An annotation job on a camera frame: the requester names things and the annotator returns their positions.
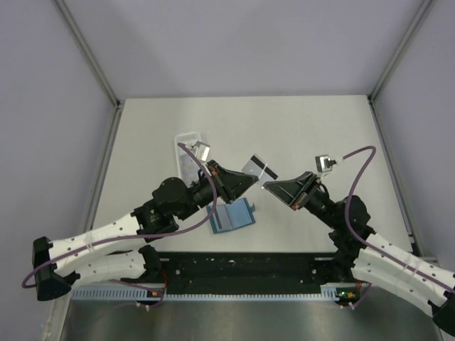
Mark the silver VIP card top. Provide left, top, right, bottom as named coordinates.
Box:
left=242, top=154, right=278, bottom=182

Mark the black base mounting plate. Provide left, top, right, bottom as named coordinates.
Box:
left=119, top=251, right=376, bottom=285

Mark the silver vip card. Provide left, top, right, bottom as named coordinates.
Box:
left=242, top=154, right=278, bottom=182
left=178, top=154, right=200, bottom=180

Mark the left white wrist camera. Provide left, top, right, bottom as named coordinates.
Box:
left=192, top=141, right=210, bottom=163

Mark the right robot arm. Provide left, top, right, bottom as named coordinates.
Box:
left=263, top=172, right=454, bottom=335

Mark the aluminium corner post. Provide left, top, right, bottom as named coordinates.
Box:
left=368, top=0, right=437, bottom=102
left=53, top=0, right=124, bottom=107

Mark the blue leather card holder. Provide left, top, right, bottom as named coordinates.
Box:
left=209, top=198, right=256, bottom=234

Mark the silver VIP card middle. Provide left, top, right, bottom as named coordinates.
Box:
left=178, top=154, right=200, bottom=180

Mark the left aluminium corner post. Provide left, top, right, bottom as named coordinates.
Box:
left=53, top=0, right=124, bottom=107

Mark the white plastic basket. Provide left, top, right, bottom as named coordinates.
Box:
left=174, top=131, right=210, bottom=186

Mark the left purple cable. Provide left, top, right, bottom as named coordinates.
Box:
left=21, top=142, right=220, bottom=308

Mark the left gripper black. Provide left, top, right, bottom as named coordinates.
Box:
left=177, top=160, right=258, bottom=221

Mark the right aluminium corner post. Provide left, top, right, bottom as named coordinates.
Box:
left=368, top=0, right=437, bottom=102

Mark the aluminium frame rail front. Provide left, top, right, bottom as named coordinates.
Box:
left=422, top=256, right=439, bottom=266

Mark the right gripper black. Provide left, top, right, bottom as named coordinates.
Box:
left=264, top=171, right=341, bottom=229

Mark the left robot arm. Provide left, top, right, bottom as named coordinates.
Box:
left=23, top=161, right=259, bottom=302

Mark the grey slotted cable duct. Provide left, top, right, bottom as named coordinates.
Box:
left=70, top=283, right=355, bottom=303

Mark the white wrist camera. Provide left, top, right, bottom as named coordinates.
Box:
left=192, top=141, right=210, bottom=163
left=315, top=155, right=337, bottom=174

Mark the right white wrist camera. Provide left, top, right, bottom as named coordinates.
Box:
left=315, top=155, right=337, bottom=174

